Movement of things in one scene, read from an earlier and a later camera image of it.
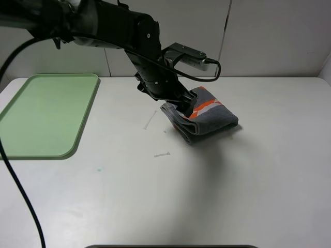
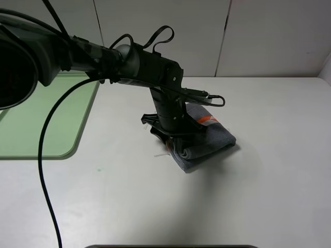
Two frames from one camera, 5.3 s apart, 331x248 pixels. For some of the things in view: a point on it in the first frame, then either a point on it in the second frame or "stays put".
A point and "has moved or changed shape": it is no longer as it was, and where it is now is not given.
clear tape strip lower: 160,155 stays put
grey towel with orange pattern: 211,114 has moved or changed shape
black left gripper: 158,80 → 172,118
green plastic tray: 45,119 stays put
